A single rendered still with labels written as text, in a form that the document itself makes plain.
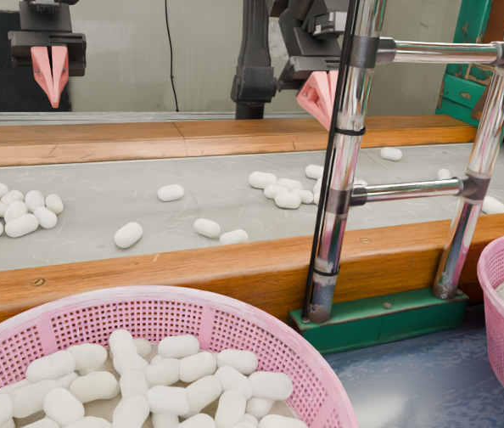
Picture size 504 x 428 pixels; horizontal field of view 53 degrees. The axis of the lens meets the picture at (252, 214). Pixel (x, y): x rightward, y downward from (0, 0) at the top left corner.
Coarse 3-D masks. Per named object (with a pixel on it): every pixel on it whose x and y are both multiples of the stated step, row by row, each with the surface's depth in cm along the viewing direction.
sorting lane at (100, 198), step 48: (48, 192) 62; (96, 192) 63; (144, 192) 64; (192, 192) 65; (240, 192) 67; (0, 240) 51; (48, 240) 52; (96, 240) 52; (144, 240) 53; (192, 240) 54
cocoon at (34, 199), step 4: (32, 192) 57; (36, 192) 57; (40, 192) 58; (28, 196) 56; (32, 196) 56; (36, 196) 56; (40, 196) 57; (28, 200) 56; (32, 200) 56; (36, 200) 56; (40, 200) 56; (28, 204) 56; (32, 204) 56; (36, 204) 56; (40, 204) 56; (44, 204) 57; (28, 208) 56; (32, 208) 56; (32, 212) 56
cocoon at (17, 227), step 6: (24, 216) 52; (30, 216) 52; (12, 222) 51; (18, 222) 51; (24, 222) 51; (30, 222) 52; (36, 222) 53; (6, 228) 51; (12, 228) 51; (18, 228) 51; (24, 228) 51; (30, 228) 52; (12, 234) 51; (18, 234) 51
